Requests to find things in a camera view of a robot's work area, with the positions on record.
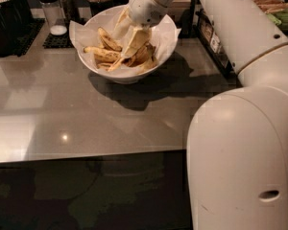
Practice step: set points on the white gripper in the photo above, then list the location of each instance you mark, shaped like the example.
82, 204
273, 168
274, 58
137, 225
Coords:
144, 8

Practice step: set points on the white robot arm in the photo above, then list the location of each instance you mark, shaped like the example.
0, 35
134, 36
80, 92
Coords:
237, 144

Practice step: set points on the white ceramic bowl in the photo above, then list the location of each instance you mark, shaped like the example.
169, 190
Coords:
128, 75

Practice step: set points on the upper left spotted banana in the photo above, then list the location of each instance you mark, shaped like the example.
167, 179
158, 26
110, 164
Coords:
108, 41

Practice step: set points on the right brown-spotted banana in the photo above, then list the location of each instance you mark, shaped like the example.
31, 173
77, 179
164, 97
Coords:
144, 59

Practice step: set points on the left lying spotted banana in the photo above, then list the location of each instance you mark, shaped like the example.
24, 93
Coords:
102, 54

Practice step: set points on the small bottom left banana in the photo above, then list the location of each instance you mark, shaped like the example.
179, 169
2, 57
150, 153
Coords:
104, 65

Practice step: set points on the black napkin holder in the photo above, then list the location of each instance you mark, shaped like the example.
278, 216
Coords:
182, 13

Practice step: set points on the dark pepper shaker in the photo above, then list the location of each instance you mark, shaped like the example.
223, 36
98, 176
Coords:
70, 10

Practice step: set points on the black rubber mat small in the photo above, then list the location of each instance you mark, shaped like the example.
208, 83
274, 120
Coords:
55, 41

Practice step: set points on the clear sugar shaker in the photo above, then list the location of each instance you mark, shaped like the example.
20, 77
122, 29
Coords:
54, 17

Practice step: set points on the black rubber mat large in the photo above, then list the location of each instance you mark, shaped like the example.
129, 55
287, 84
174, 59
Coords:
24, 41

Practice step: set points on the black round container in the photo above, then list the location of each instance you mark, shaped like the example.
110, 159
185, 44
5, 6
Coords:
15, 17

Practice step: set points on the black wire condiment rack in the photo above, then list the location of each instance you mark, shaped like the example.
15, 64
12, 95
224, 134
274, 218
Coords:
212, 43

